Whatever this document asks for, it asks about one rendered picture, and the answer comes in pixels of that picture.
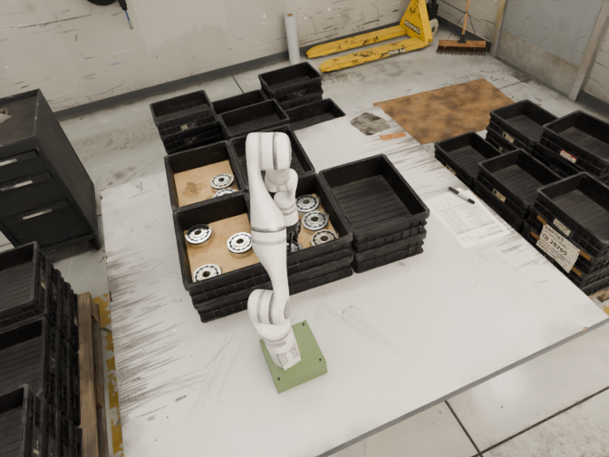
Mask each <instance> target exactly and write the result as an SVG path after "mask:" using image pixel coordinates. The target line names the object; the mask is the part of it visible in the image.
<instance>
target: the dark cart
mask: <svg viewBox="0 0 609 457"><path fill-rule="evenodd" d="M0 108H7V110H8V114H7V115H9V116H12V117H10V118H9V119H7V120H5V121H3V122H1V123H0V231H1V232H2V233H3V234H4V235H5V237H6V238H7V239H8V240H9V241H10V243H11V244H12V245H13V246H14V247H18V246H22V245H24V244H27V243H30V242H33V241H36V242H37V243H38V244H39V246H40V247H39V249H40V250H42V251H43V254H44V255H45V256H47V255H46V254H48V253H51V252H54V251H56V250H59V249H62V248H67V247H69V246H72V245H76V244H79V243H82V242H84V241H87V240H90V242H91V243H92V245H93V247H94V248H95V249H96V248H99V247H100V244H99V241H98V239H97V237H98V225H97V213H96V206H97V205H96V202H95V190H94V184H93V182H92V180H91V178H90V176H89V174H88V173H87V171H86V169H85V168H84V167H83V165H82V162H81V161H80V159H79V157H78V155H77V154H76V152H75V150H74V148H73V146H72V145H71V143H70V141H69V140H68V138H67V136H66V134H65V133H64V131H63V128H62V127H61V125H60V123H59V122H58V120H57V119H56V117H55V115H54V113H53V111H52V109H51V107H50V106H49V104H48V102H47V101H46V100H45V98H44V96H43V93H42V92H41V90H40V88H39V89H35V90H31V91H28V92H21V93H18V94H14V95H10V96H6V97H3V98H0Z"/></svg>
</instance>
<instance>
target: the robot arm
mask: <svg viewBox="0 0 609 457"><path fill-rule="evenodd" d="M291 151H292V149H291V142H290V140H289V137H288V136H287V135H286V134H285V133H282V132H252V133H249V134H248V135H247V137H246V165H247V175H248V183H249V192H250V225H251V244H252V248H253V250H254V252H255V254H256V256H257V258H258V259H259V261H260V262H261V263H262V265H263V266H264V268H265V269H266V271H267V273H268V275H269V276H270V279H271V281H272V285H273V289H274V290H266V289H256V290H254V291H253V292H252V293H251V295H250V296H249V299H248V302H247V312H248V315H249V318H250V321H251V323H252V324H253V326H254V328H255V329H256V331H257V332H258V333H259V334H260V335H261V336H262V337H263V340H264V342H265V344H266V348H267V350H268V352H269V354H270V356H271V358H272V360H273V362H274V363H275V365H277V366H278V367H281V368H283V369H284V370H287V369H288V368H290V367H291V366H293V365H295V364H296V363H298V362H300V361H301V358H300V350H299V347H298V344H297V342H296V339H295V334H294V331H293V328H292V326H291V323H290V320H289V318H288V317H289V314H290V300H289V290H288V281H287V272H286V252H287V253H288V252H290V251H291V250H292V242H293V241H296V242H298V234H300V233H301V219H299V218H298V212H297V208H296V205H295V190H296V186H297V181H298V178H297V174H296V172H295V171H294V170H293V169H289V168H290V163H291V159H292V157H291ZM261 170H265V171H266V175H265V184H264V182H263V179H262V175H261ZM268 191H270V192H277V193H276V194H275V196H274V200H273V199H272V198H271V196H270V195H269V193H268ZM297 228H298V229H297ZM286 243H288V244H289V245H288V244H286Z"/></svg>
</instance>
